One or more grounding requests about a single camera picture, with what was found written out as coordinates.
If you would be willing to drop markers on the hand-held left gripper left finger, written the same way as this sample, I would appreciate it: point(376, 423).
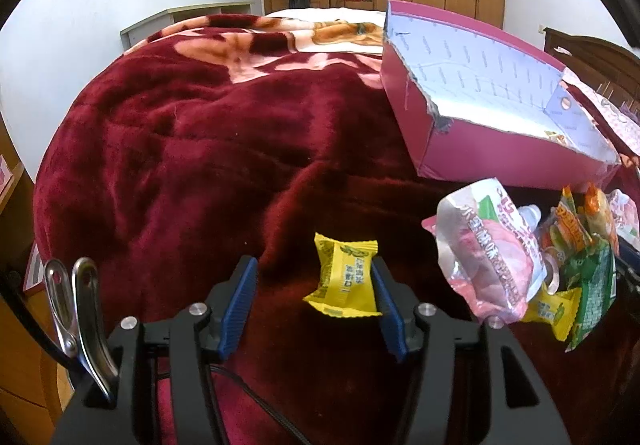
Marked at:
point(239, 305)

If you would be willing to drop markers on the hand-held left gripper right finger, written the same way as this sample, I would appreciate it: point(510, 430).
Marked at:
point(391, 312)

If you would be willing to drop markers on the yellow candy packet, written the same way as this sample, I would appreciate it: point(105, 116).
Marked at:
point(552, 310)
point(345, 275)

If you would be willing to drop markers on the peach jelly pouch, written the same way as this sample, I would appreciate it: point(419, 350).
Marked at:
point(485, 265)

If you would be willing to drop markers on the pink cardboard box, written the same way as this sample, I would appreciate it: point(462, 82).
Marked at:
point(450, 145)

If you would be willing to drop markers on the colourful striped candy packet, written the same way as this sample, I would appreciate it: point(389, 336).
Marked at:
point(570, 225)

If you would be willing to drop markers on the green pea snack packet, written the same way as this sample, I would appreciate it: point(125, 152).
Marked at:
point(595, 300)

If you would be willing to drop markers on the orange red snack packet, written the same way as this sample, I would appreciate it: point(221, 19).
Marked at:
point(602, 210)

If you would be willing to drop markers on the pink white jelly pouch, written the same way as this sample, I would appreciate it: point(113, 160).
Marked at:
point(625, 212)

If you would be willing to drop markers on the metal spring clip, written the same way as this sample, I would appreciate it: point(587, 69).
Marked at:
point(87, 305)

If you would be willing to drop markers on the dark red printed blanket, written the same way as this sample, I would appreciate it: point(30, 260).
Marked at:
point(200, 150)

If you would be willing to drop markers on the pink paper item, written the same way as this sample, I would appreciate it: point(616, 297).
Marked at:
point(32, 272)

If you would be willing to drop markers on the wooden side cabinet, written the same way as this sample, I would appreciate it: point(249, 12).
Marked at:
point(25, 375)

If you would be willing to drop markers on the pink checkered bed sheet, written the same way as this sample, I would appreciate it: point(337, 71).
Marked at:
point(615, 120)

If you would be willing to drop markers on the low white shelf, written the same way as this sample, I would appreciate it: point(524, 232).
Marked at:
point(150, 22)

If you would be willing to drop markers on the wooden headboard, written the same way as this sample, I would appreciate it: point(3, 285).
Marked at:
point(600, 55)

